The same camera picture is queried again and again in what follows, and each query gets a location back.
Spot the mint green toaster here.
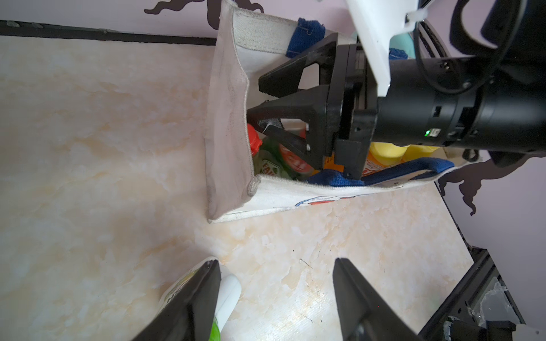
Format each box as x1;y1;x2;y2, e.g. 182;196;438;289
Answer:
389;34;415;60

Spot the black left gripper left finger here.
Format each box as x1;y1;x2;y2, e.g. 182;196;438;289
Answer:
134;260;221;340

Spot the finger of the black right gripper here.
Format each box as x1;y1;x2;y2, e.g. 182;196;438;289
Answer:
247;85;328;170
258;33;339;97

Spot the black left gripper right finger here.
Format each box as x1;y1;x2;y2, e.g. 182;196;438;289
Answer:
333;258;420;341

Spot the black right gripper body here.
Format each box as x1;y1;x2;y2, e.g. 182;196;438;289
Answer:
326;42;378;179

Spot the white canvas Doraemon shopping bag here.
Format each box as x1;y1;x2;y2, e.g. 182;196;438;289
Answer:
205;1;443;223

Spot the yellow-green soap bottle red cap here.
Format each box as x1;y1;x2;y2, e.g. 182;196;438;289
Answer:
247;124;297;180

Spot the white bottle green cap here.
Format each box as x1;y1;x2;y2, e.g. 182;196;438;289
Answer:
156;257;242;340

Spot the dark green soap bottle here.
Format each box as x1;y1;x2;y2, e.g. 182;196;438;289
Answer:
278;144;318;181

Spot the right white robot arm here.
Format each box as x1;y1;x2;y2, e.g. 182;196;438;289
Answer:
247;1;545;179

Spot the orange soap bottle yellow cap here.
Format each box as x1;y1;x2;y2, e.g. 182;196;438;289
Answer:
362;142;409;176
402;145;439;162

